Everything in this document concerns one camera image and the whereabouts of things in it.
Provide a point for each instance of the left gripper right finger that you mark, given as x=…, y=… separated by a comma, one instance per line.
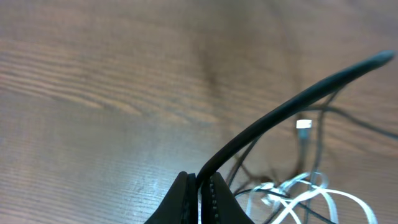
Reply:
x=218, y=205

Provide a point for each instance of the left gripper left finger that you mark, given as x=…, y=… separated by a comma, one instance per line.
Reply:
x=179, y=205

